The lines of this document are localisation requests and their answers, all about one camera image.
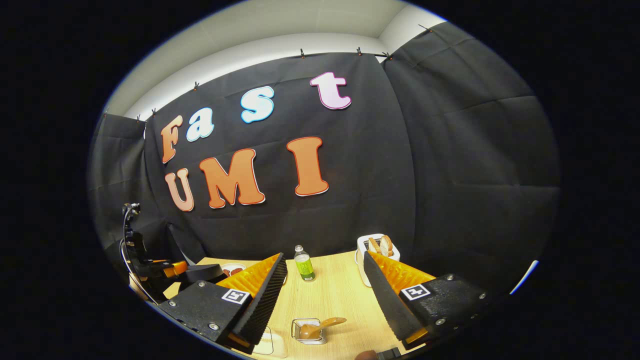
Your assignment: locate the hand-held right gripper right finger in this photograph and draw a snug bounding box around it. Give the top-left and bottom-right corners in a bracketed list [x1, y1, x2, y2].
[363, 251, 493, 351]

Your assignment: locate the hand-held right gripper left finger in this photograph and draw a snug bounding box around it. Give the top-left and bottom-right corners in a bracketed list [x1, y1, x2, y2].
[157, 252, 288, 355]

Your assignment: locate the dark grey rice cooker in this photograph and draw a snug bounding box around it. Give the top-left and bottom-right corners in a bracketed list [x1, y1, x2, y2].
[179, 263, 228, 293]

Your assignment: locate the clear tray of rice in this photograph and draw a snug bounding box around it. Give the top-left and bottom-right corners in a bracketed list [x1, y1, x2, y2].
[252, 326, 288, 357]

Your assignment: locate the clear chopstick holder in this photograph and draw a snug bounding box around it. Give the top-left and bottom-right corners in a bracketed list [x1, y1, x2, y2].
[291, 318, 328, 346]

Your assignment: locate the wooden spoon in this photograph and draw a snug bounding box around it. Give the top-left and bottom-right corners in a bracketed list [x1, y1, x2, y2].
[299, 317, 347, 341]

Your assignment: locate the white toaster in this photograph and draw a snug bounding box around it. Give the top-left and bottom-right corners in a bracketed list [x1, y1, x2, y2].
[355, 233, 401, 288]

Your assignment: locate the green label plastic bottle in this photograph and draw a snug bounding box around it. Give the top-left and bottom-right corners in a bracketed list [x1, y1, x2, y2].
[293, 245, 316, 282]

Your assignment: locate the black backdrop cloth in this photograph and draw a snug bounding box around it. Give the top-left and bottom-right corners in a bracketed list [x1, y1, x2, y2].
[87, 21, 561, 301]

